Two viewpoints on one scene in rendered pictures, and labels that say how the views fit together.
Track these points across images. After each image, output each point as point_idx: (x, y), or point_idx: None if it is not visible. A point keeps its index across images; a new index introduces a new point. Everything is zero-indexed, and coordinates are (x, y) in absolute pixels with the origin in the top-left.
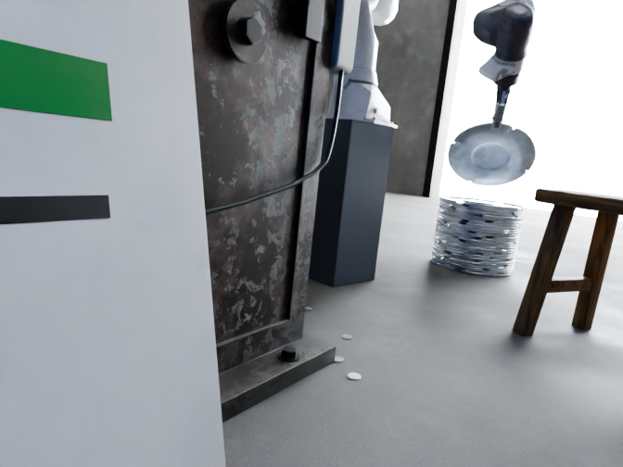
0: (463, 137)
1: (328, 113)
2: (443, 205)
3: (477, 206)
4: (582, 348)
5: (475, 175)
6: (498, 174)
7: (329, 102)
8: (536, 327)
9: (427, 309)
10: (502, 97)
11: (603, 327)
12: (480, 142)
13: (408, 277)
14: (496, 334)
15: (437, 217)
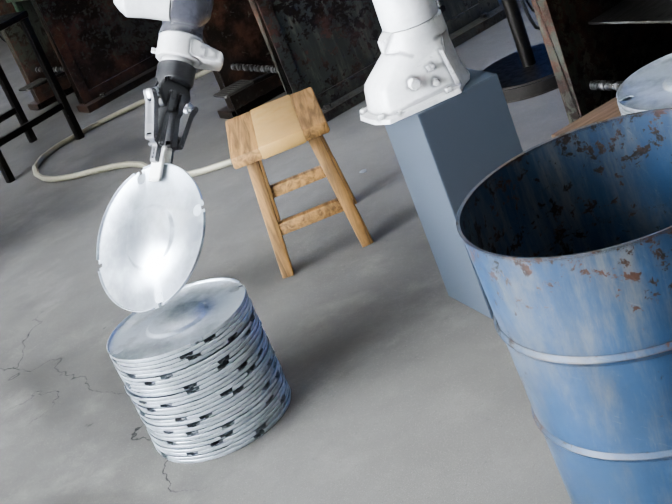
0: (193, 194)
1: (465, 67)
2: (224, 336)
3: (226, 281)
4: (336, 238)
5: (158, 286)
6: (130, 279)
7: (452, 62)
8: (340, 257)
9: (429, 250)
10: (190, 103)
11: (263, 281)
12: (170, 204)
13: (388, 324)
14: (394, 233)
15: (244, 352)
